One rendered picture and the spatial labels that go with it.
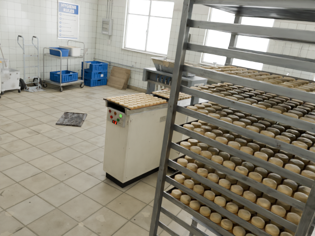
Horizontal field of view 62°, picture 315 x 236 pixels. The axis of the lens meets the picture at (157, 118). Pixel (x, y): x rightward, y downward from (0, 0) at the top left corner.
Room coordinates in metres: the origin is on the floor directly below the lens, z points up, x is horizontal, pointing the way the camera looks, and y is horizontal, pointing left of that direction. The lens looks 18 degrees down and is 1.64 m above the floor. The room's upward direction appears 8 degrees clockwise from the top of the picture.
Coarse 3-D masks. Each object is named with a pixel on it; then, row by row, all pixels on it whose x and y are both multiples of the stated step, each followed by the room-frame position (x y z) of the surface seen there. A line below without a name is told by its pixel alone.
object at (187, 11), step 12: (192, 0) 1.12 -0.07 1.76; (180, 24) 1.12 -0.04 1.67; (180, 36) 1.12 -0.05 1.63; (180, 48) 1.11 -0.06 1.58; (180, 60) 1.11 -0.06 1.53; (180, 72) 1.12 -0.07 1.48; (168, 108) 1.12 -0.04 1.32; (168, 120) 1.11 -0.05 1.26; (168, 132) 1.11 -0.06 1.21; (168, 144) 1.11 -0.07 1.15; (168, 156) 1.12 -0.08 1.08; (156, 192) 1.12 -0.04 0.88; (156, 204) 1.11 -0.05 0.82; (156, 216) 1.11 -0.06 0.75; (156, 228) 1.12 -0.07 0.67
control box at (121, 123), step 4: (108, 108) 2.52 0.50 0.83; (112, 108) 2.52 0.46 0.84; (108, 112) 2.52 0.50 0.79; (112, 112) 2.48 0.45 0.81; (116, 112) 2.45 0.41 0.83; (120, 112) 2.42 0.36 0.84; (108, 116) 2.52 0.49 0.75; (112, 116) 2.48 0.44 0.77; (116, 116) 2.44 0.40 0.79; (124, 116) 2.39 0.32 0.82; (108, 120) 2.51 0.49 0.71; (112, 120) 2.47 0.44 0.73; (116, 120) 2.44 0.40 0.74; (120, 120) 2.40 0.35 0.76; (124, 120) 2.39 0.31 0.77; (116, 124) 2.43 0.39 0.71; (120, 124) 2.40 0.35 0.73; (124, 124) 2.40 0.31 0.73
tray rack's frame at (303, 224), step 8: (312, 192) 0.73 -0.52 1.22; (312, 200) 0.73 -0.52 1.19; (304, 208) 0.74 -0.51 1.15; (312, 208) 0.72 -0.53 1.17; (304, 216) 0.73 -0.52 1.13; (312, 216) 0.72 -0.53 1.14; (304, 224) 0.73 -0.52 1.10; (296, 232) 0.74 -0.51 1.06; (304, 232) 0.72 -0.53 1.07; (312, 232) 1.07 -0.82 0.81
